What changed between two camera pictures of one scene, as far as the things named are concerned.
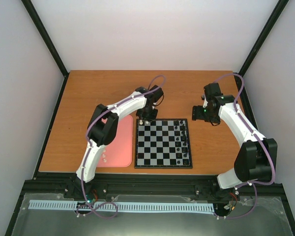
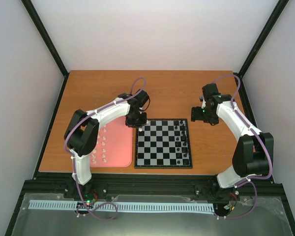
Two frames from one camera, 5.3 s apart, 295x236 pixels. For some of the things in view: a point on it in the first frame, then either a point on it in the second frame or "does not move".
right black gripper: x=199 y=116 does not move
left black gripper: x=152 y=118 → x=143 y=122
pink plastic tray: x=118 y=153 does not move
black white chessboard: x=162 y=143 does not move
